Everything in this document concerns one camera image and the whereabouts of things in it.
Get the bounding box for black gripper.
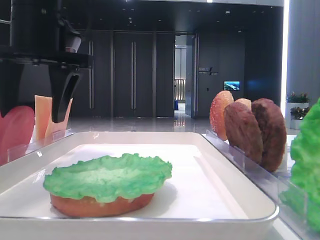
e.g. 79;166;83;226
0;0;93;123

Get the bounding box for orange cheese slice outer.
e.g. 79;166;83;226
34;95;52;141

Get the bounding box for orange cheese slice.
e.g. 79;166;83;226
45;98;73;137
34;95;52;141

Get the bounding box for red tomato slice outer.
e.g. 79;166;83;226
0;106;35;165

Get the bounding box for orange cheese slice inner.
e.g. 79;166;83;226
45;98;73;137

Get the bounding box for green lettuce leaf on tray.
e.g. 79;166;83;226
43;153;173;203

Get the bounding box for bun bottom under lettuce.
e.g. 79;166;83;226
50;193;154;218

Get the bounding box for brown meat patty inner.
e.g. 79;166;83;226
224;101;263;164

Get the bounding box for dark brown meat patty outer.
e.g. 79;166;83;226
251;98;287;172

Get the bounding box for green lettuce leaf standing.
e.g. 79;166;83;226
279;101;320;232

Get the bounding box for dark double door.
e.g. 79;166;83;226
88;31;175;118

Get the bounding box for sesame bun top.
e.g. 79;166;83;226
209;90;234;141

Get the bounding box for white rectangular tray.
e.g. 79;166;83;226
0;132;279;240

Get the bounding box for bun slice back right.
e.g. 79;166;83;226
235;98;252;111

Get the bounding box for potted plants in planter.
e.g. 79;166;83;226
285;92;310;129

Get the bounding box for clear acrylic left rack rail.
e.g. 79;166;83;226
4;128;73;164

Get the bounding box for clear acrylic rack rail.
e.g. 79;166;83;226
4;128;73;164
204;130;320;240

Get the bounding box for small wall screen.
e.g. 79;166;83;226
223;81;240;91

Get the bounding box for clear acrylic right rack rail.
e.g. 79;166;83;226
204;130;320;240

